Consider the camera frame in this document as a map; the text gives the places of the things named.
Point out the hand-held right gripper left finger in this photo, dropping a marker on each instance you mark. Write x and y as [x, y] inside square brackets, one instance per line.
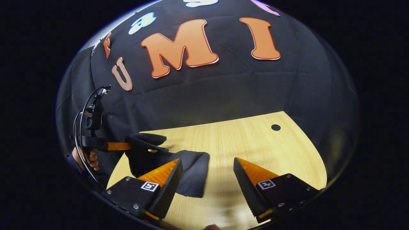
[169, 195]

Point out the black backdrop cloth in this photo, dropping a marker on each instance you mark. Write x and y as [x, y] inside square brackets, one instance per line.
[223, 89]

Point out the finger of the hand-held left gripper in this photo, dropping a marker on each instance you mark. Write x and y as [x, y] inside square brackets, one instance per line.
[118, 146]

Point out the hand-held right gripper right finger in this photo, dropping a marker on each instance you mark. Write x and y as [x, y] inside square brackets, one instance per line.
[246, 191]

